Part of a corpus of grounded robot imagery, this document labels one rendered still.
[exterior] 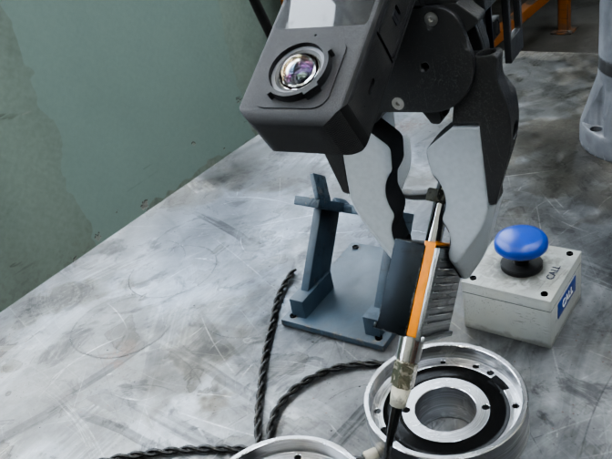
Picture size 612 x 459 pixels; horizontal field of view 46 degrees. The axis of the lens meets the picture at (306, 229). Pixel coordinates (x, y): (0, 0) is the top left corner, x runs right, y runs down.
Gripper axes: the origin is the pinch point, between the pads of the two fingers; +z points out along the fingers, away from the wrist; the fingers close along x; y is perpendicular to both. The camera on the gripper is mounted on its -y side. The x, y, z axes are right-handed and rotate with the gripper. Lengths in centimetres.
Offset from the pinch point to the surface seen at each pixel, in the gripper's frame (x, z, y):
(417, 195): 2.1, -1.2, 4.4
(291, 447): 9.6, 13.5, -3.5
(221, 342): 23.4, 16.6, 7.0
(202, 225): 37.4, 16.3, 23.6
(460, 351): 2.2, 13.5, 8.0
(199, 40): 146, 39, 162
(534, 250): -1.0, 10.2, 16.5
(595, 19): 52, 97, 347
